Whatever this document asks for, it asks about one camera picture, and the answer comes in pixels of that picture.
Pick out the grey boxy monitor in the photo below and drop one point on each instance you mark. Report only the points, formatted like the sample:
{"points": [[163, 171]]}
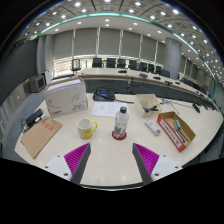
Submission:
{"points": [[37, 83]]}

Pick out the flat round red coaster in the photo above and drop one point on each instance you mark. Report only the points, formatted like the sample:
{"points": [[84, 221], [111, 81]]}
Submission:
{"points": [[115, 136]]}

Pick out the black desk microphones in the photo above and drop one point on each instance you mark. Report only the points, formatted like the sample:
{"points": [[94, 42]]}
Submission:
{"points": [[143, 75]]}

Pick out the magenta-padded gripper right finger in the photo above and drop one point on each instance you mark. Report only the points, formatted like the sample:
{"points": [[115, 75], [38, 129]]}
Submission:
{"points": [[146, 159]]}

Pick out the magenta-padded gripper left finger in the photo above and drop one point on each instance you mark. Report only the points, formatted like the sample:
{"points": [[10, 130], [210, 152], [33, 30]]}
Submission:
{"points": [[77, 159]]}

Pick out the black desk phone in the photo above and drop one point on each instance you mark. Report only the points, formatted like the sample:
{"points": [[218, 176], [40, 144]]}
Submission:
{"points": [[104, 95]]}

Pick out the brown paper envelope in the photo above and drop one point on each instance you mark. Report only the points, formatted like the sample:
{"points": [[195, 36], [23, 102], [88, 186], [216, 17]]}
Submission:
{"points": [[40, 136]]}

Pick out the white printed paper sheet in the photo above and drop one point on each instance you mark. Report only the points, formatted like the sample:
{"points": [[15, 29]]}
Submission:
{"points": [[105, 109]]}

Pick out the clear black-capped water bottle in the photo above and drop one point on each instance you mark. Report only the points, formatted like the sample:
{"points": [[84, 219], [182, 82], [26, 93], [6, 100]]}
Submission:
{"points": [[120, 125]]}

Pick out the recessed ceiling lights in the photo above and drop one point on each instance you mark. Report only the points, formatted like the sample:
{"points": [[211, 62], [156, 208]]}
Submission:
{"points": [[107, 1]]}

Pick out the long curved conference desk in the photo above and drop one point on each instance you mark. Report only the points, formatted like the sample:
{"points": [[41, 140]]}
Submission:
{"points": [[106, 72]]}

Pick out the large white cardboard box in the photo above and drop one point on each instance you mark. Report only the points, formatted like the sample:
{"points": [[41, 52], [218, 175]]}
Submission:
{"points": [[65, 98]]}

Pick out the open red-sided cardboard box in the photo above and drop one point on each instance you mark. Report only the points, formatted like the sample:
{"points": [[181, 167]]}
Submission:
{"points": [[170, 133]]}

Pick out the small open white box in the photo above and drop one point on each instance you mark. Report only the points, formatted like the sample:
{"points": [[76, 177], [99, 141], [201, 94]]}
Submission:
{"points": [[141, 110]]}

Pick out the row of black office chairs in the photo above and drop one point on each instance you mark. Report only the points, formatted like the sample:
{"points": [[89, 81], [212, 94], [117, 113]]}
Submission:
{"points": [[111, 62]]}

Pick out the white and yellow mug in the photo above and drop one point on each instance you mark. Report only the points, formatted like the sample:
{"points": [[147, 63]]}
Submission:
{"points": [[85, 128]]}

